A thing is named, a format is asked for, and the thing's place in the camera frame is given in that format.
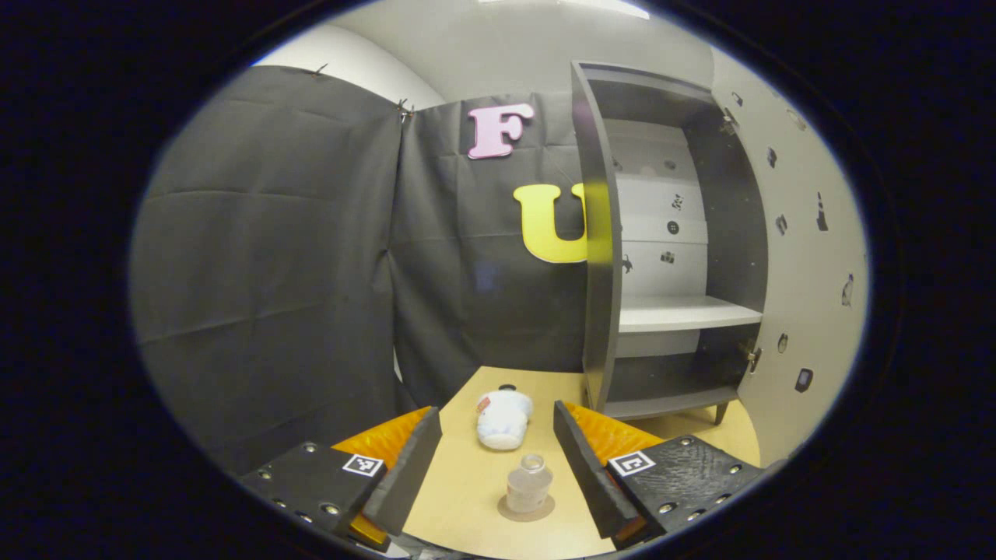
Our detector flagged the grey cabinet shelf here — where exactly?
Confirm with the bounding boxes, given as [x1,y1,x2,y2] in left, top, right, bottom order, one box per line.
[618,295,764,334]

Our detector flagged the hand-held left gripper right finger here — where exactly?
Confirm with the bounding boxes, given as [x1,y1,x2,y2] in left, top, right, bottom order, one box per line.
[551,399,769,551]

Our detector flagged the clear glass bottle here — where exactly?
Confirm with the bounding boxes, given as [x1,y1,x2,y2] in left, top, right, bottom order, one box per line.
[506,454,555,515]

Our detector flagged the round brown coaster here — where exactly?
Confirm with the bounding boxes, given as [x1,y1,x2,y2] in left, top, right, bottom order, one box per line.
[497,493,557,523]

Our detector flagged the ceiling light panel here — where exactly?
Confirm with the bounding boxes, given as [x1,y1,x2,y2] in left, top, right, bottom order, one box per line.
[479,0,651,21]

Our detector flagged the beige cabinet door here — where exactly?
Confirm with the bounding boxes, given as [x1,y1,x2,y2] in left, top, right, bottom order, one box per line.
[710,45,872,469]

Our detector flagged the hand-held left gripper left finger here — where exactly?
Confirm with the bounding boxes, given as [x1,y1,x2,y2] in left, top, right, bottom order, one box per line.
[240,404,444,551]

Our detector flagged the dark grey cabinet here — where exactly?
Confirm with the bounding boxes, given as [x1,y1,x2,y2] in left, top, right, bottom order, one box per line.
[570,60,773,426]

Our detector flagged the black backdrop cloth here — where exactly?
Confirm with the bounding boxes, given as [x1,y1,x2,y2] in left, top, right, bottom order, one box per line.
[128,65,594,477]

